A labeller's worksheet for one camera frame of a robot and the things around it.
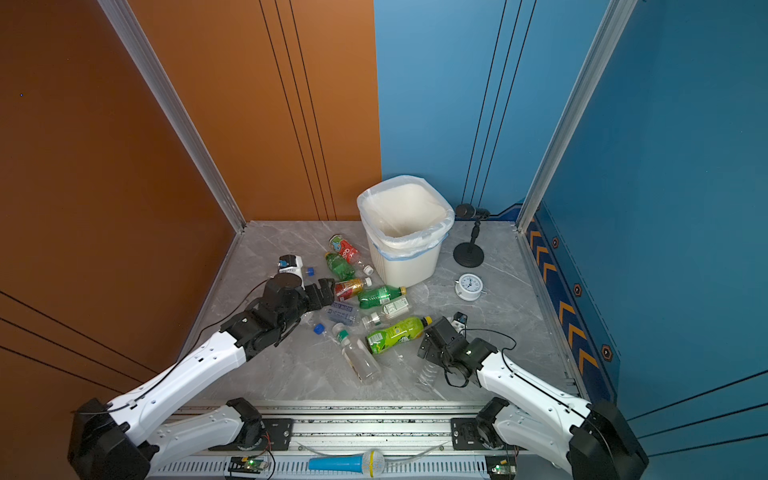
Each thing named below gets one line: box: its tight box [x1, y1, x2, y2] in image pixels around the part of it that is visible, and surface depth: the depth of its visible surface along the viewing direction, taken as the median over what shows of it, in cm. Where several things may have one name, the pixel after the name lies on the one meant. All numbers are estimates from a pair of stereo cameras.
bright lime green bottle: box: [366, 316, 433, 355], surface depth 87 cm
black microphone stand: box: [453, 203, 490, 268], surface depth 111 cm
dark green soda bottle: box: [325, 251, 356, 282], surface depth 106 cm
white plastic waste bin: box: [357, 174, 455, 288], surface depth 93 cm
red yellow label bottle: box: [335, 276, 373, 302], surface depth 98 cm
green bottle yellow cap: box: [358, 285, 407, 309], surface depth 96 cm
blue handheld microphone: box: [308, 449, 385, 478], surface depth 69 cm
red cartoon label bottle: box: [328, 233, 374, 276], surface depth 108 cm
